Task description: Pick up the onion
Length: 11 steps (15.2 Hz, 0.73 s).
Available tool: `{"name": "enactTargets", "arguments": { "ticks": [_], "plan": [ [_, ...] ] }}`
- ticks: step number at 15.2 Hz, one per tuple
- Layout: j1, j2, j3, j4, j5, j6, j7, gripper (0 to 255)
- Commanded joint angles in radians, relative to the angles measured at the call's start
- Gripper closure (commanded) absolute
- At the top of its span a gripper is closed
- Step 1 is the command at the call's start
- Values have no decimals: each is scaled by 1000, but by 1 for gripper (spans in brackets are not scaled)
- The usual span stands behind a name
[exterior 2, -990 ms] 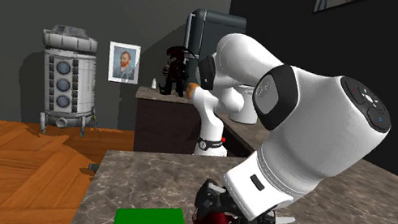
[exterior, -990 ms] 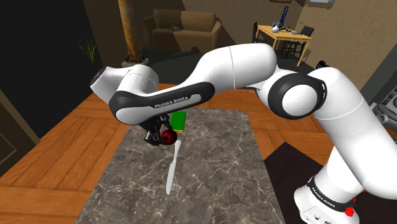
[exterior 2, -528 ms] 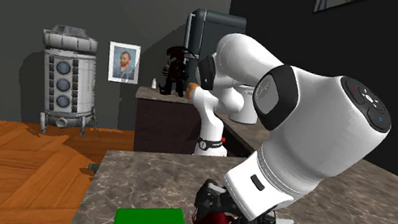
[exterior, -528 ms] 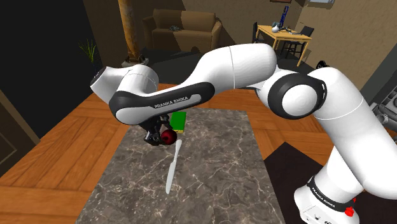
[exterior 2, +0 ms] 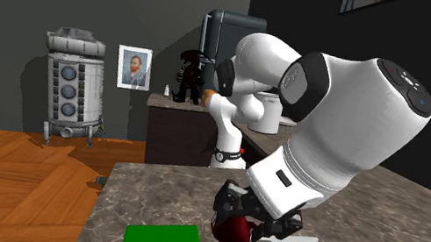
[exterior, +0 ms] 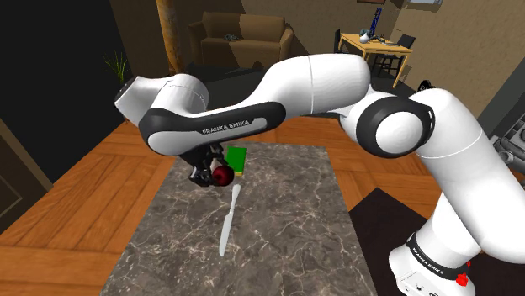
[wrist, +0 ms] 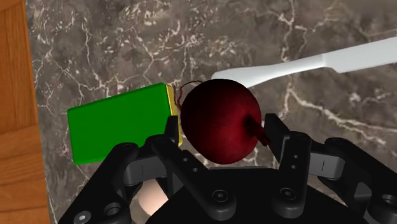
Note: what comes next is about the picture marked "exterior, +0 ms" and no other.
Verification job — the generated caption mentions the dark red apple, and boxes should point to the dark red apple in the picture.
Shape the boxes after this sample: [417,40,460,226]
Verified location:
[211,165,236,187]

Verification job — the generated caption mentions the green rectangular sponge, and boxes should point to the green rectangular sponge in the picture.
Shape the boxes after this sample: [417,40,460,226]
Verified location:
[224,146,248,177]

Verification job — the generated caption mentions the white table knife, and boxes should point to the white table knife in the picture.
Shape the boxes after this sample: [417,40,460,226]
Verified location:
[218,183,241,257]

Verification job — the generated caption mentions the marble table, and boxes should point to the marble table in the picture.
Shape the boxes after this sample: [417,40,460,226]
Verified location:
[99,140,379,296]

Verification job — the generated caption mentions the brown sofa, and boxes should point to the brown sofa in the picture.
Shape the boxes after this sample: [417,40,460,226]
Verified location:
[188,11,295,70]

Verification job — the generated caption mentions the green potted plant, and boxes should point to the green potted plant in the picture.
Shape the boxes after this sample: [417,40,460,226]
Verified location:
[103,50,129,87]

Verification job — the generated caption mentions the dark robot stand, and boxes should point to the dark robot stand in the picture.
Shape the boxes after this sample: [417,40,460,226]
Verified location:
[347,187,525,296]

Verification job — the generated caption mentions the light wooden table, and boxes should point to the light wooden table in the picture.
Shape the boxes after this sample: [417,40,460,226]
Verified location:
[337,32,414,89]

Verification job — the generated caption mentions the black chair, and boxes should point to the black chair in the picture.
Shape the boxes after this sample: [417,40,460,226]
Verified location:
[371,34,416,79]

